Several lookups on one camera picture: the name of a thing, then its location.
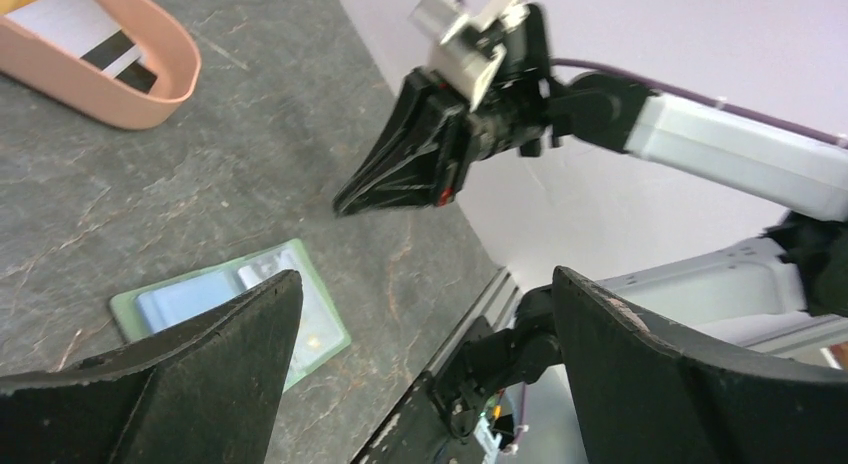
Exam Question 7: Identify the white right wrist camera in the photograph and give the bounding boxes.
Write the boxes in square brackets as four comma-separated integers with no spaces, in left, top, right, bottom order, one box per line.
[410,0,529,112]

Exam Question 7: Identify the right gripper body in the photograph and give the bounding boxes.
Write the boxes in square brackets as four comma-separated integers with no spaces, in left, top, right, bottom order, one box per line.
[397,3,562,183]

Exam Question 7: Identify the pink oval tray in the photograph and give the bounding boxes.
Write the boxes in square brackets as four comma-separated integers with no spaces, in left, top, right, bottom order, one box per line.
[1,0,201,130]

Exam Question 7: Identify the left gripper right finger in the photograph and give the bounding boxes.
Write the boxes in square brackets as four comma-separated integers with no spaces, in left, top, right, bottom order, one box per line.
[552,267,847,463]

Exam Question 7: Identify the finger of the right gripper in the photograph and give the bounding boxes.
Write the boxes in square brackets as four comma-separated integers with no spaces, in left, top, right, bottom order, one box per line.
[333,103,464,217]

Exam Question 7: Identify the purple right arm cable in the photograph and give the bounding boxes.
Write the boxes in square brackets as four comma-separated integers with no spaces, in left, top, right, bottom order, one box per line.
[453,0,848,151]

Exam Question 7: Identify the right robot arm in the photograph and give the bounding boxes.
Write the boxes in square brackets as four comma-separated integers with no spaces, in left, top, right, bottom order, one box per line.
[333,0,847,463]

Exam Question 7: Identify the green card holder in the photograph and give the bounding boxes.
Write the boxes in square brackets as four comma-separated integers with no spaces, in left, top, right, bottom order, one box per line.
[109,239,351,390]

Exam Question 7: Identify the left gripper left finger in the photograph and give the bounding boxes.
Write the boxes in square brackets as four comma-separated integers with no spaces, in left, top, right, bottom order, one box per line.
[1,271,303,463]

